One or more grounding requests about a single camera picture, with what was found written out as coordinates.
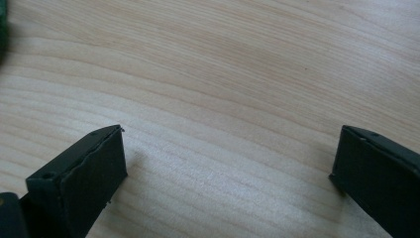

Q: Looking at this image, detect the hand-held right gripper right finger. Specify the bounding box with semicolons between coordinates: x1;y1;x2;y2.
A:
328;124;420;238

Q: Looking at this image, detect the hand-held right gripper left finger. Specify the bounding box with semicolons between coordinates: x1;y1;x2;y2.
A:
19;124;129;238

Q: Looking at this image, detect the dark green object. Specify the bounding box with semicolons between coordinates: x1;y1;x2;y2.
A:
0;0;10;63

